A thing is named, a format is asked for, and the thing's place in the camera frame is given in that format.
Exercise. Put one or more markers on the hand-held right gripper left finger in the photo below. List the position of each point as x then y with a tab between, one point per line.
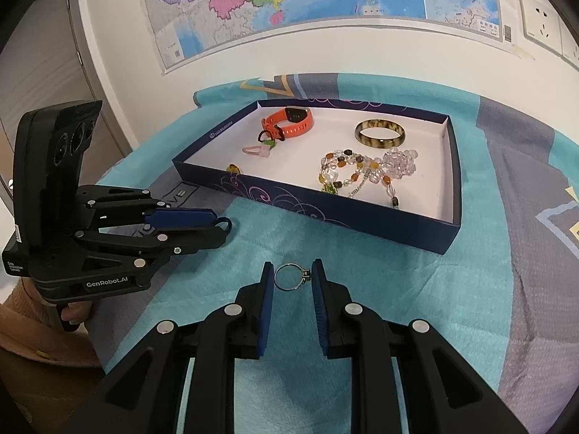
267	312

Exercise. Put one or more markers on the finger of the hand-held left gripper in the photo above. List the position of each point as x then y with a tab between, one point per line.
181	218
190	239

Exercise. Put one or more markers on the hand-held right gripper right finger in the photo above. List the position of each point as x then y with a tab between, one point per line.
320	312

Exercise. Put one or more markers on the dark blue cardboard box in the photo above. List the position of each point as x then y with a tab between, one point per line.
294	162

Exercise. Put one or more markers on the person's left forearm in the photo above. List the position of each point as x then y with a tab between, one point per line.
27	325

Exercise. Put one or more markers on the person's left hand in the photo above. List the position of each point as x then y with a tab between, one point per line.
77	313

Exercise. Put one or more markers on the grey wooden door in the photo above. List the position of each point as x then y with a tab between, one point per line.
54	63

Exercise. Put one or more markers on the orange smart band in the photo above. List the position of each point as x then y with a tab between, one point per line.
298	127

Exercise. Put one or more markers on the teal and grey printed blanket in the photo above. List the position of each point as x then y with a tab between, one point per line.
475	280

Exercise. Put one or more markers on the amber patterned bangle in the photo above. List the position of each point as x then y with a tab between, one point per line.
380	143

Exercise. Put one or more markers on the olive green clothing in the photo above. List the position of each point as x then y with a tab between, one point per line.
36	393

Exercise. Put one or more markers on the beige tape strip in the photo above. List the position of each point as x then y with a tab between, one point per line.
524	52

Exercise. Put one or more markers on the white wall outlet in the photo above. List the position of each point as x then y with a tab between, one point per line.
571	54
540	22

